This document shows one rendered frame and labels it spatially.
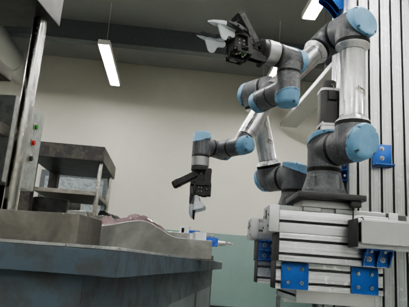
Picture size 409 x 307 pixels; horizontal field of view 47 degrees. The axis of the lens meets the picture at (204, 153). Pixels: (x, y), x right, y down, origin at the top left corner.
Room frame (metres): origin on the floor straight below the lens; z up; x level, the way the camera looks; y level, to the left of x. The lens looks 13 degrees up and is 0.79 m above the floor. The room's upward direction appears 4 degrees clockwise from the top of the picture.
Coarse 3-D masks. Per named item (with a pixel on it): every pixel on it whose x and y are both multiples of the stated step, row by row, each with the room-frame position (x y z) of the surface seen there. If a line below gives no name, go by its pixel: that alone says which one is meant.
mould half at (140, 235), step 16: (112, 224) 1.38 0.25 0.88; (128, 224) 1.39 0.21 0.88; (144, 224) 1.39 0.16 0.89; (112, 240) 1.38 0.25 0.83; (128, 240) 1.39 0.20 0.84; (144, 240) 1.40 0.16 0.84; (160, 240) 1.40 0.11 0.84; (176, 240) 1.41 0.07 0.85; (192, 240) 1.42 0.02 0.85; (192, 256) 1.42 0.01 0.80; (208, 256) 1.43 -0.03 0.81
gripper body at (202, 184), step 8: (192, 168) 1.87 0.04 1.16; (200, 168) 1.86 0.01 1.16; (208, 168) 1.87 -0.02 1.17; (200, 176) 1.88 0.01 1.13; (208, 176) 1.87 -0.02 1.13; (192, 184) 1.86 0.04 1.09; (200, 184) 1.86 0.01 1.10; (208, 184) 1.85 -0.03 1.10; (200, 192) 1.87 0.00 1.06; (208, 192) 1.85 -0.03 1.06
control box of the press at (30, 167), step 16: (0, 96) 2.03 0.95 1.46; (16, 96) 2.02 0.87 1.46; (0, 112) 2.03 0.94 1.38; (16, 112) 2.05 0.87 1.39; (32, 128) 2.21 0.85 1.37; (0, 144) 2.02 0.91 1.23; (32, 144) 2.22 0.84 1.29; (0, 160) 2.02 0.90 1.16; (32, 160) 2.23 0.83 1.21; (0, 176) 2.02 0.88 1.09; (32, 176) 2.29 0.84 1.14; (0, 192) 2.15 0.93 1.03; (0, 208) 2.15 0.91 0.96
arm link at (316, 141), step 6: (318, 132) 1.55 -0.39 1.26; (324, 132) 1.54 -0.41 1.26; (330, 132) 1.54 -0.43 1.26; (312, 138) 1.57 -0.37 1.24; (318, 138) 1.55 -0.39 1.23; (324, 138) 1.52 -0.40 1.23; (312, 144) 1.57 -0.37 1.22; (318, 144) 1.54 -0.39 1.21; (324, 144) 1.51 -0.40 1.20; (312, 150) 1.57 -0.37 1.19; (318, 150) 1.54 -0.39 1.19; (324, 150) 1.51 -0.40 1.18; (312, 156) 1.57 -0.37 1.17; (318, 156) 1.55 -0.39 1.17; (324, 156) 1.53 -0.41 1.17; (312, 162) 1.57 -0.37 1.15; (318, 162) 1.55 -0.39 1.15; (324, 162) 1.54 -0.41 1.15; (330, 162) 1.53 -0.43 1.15
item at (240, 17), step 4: (240, 12) 1.28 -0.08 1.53; (244, 12) 1.28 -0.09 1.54; (236, 16) 1.28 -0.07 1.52; (240, 16) 1.27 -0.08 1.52; (244, 16) 1.28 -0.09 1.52; (232, 20) 1.30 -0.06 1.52; (236, 20) 1.28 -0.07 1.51; (240, 20) 1.28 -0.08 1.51; (244, 20) 1.27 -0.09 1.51; (248, 20) 1.28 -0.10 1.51; (244, 24) 1.28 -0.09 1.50; (248, 24) 1.28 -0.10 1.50; (248, 28) 1.28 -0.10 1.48; (252, 28) 1.29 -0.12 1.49; (252, 32) 1.28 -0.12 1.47; (252, 36) 1.28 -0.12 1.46; (256, 36) 1.29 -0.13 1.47; (256, 40) 1.29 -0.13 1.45
